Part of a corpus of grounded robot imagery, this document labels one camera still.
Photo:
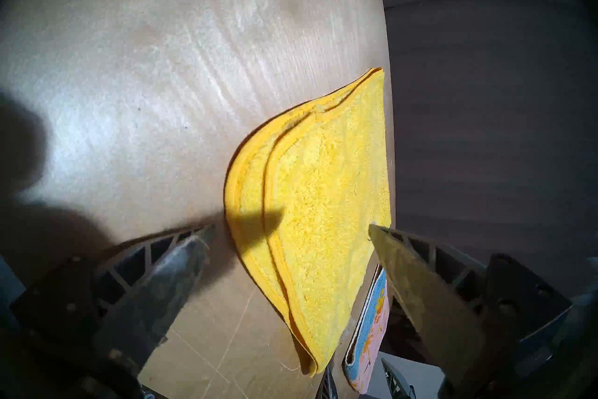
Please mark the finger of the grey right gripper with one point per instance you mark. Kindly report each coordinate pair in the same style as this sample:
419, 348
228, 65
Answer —
328, 386
396, 381

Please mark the yellow terry towel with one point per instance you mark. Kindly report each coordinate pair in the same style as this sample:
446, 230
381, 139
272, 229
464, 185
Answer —
322, 197

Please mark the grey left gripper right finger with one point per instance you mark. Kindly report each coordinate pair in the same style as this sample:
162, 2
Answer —
434, 300

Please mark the pink blue sunflower towel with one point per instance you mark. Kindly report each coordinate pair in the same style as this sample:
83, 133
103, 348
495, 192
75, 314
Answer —
371, 332

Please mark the grey pleated curtain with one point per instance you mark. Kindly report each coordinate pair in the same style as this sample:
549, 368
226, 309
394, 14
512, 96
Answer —
490, 75

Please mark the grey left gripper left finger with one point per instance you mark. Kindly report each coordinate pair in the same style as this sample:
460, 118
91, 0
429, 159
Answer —
149, 290

